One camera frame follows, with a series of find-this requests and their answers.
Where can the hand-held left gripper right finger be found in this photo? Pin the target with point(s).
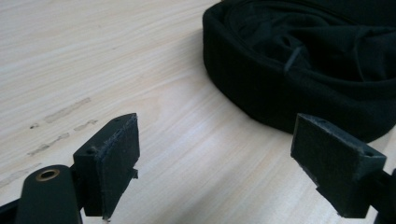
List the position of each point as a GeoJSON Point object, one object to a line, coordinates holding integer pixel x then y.
{"type": "Point", "coordinates": [336, 168]}

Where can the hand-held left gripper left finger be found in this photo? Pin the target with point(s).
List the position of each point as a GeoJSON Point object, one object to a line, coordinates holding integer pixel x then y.
{"type": "Point", "coordinates": [109, 168]}

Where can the black cloth garment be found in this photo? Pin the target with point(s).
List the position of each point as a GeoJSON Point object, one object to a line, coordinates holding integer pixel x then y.
{"type": "Point", "coordinates": [305, 59]}

